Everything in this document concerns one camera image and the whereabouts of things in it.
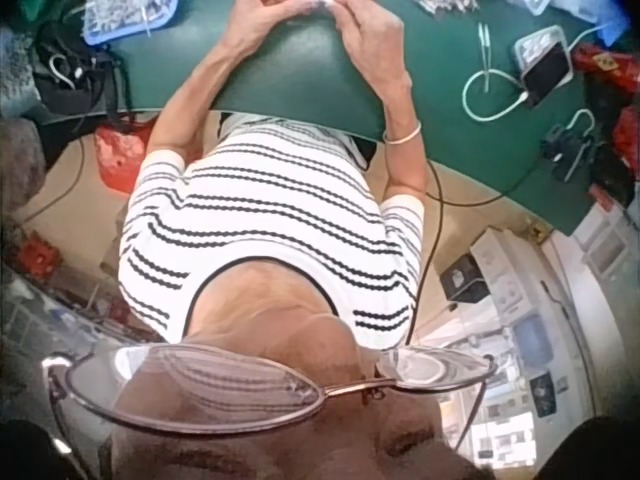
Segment person's left hand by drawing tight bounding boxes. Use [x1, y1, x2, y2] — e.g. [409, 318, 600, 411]
[227, 0, 322, 52]

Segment person's right hand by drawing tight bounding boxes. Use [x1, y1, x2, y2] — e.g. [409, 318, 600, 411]
[324, 0, 414, 96]

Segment green table mat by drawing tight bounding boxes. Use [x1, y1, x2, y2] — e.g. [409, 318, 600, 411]
[105, 0, 604, 236]

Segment pile of small metal parts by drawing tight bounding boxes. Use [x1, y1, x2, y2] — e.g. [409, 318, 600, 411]
[413, 0, 482, 14]

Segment metal tweezers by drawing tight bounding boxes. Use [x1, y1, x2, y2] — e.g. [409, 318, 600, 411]
[477, 21, 495, 94]

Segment blue tray of small parts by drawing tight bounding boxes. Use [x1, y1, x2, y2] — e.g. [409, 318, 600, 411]
[81, 0, 180, 45]

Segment white power bank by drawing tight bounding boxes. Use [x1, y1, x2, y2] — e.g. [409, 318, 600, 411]
[513, 24, 570, 70]

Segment black phone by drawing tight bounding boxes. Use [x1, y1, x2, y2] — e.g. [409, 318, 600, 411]
[519, 47, 575, 109]

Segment red plastic bag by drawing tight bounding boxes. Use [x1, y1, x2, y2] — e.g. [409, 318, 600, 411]
[93, 123, 157, 195]

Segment black bag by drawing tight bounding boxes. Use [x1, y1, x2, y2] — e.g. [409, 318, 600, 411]
[32, 19, 129, 124]

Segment black clip with hook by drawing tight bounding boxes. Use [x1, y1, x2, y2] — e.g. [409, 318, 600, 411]
[541, 108, 597, 182]

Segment red bag with yellow print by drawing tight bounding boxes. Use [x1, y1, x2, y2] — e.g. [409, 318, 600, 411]
[571, 41, 640, 84]

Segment blue plastic container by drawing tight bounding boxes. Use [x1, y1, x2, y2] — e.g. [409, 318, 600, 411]
[593, 0, 634, 42]

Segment black power adapter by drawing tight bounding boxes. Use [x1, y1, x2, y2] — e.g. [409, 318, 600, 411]
[438, 253, 485, 304]

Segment white power strip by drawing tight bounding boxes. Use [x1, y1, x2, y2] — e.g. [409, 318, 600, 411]
[468, 227, 534, 322]

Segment white storage boxes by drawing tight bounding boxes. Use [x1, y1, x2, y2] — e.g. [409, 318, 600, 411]
[572, 199, 640, 284]

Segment red box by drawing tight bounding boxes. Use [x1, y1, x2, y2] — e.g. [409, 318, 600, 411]
[18, 236, 63, 275]

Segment cluttered shelf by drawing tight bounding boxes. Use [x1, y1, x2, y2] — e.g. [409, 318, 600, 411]
[439, 299, 594, 469]

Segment white bracelet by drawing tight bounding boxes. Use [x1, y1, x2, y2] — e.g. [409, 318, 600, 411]
[382, 119, 424, 147]

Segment white charging cable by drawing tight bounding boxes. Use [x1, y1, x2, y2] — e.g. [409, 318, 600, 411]
[461, 22, 601, 123]

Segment thin black cable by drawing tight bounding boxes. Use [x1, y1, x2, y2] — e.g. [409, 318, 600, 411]
[17, 133, 87, 224]

